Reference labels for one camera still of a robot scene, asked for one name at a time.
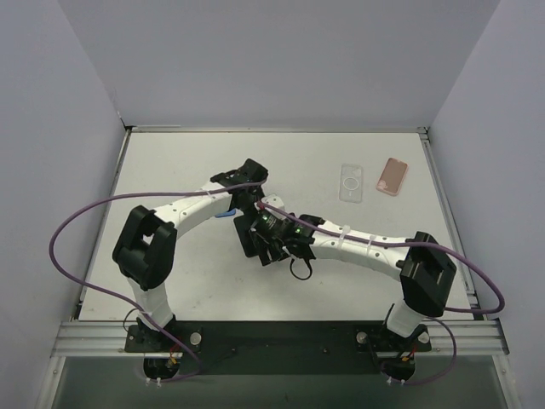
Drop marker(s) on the aluminium frame rail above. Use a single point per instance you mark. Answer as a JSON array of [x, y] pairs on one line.
[[102, 339]]

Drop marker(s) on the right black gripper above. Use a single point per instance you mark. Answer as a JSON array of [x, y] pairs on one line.
[[264, 240]]

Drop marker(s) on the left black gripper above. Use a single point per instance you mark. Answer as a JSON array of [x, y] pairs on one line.
[[244, 198]]

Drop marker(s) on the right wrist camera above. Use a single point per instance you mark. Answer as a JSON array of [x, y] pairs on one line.
[[274, 204]]

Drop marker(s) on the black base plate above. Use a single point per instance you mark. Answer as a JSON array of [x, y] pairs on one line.
[[279, 361]]

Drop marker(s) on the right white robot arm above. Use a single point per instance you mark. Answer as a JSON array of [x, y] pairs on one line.
[[425, 274]]

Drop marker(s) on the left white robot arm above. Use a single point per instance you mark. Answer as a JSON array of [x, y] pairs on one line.
[[145, 250]]

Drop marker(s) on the pink phone case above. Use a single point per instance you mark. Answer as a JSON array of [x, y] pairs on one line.
[[392, 177]]

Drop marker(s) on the blue phone case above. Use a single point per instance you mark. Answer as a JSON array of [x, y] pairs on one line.
[[351, 183]]

